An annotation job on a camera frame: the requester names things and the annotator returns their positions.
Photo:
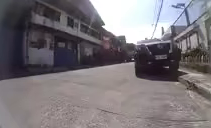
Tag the grey concrete road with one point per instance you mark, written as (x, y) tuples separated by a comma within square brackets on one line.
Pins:
[(93, 96)]

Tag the dark parked vehicle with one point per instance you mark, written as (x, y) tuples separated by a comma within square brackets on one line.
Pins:
[(157, 56)]

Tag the raised concrete pavement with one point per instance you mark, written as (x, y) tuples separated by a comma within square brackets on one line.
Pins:
[(201, 81)]

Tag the pale building with fence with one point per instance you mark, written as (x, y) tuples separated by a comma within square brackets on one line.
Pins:
[(199, 40)]

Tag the utility pole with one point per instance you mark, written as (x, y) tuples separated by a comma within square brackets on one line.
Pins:
[(186, 15)]

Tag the two-storey grey building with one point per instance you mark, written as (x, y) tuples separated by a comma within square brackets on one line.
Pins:
[(56, 36)]

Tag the row of distant buildings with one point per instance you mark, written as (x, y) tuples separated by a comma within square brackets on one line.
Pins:
[(114, 48)]

